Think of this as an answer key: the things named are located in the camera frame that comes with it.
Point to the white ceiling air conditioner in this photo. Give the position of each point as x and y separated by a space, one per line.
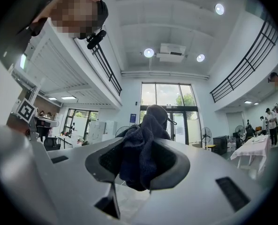
171 51

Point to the person's black shirt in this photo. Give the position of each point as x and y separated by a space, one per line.
19 20

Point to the blue wall poster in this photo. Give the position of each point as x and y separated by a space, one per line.
133 118

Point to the glass entrance door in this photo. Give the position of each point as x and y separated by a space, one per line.
169 95

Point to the dark blue cloth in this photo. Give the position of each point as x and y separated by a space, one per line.
143 149

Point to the small black standing fan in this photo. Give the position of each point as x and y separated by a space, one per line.
206 132

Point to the large black standing fan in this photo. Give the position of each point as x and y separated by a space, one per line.
122 130

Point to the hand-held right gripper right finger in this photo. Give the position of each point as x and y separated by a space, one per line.
199 184

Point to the black balcony railing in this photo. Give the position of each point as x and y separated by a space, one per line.
246 62
106 62

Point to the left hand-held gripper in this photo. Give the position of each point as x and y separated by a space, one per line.
26 110

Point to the white-clothed table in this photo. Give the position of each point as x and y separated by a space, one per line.
253 149

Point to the white storage cabinets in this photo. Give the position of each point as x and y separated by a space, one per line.
101 130

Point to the black head camera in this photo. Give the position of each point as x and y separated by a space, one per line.
96 39

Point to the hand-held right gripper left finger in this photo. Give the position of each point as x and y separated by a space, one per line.
82 184

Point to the black office chair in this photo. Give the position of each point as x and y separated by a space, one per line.
52 143

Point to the person's head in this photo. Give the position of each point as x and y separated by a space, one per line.
70 15

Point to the person's left forearm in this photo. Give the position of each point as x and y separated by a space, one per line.
17 125

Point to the round ceiling light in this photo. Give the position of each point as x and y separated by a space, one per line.
219 9
200 57
148 52

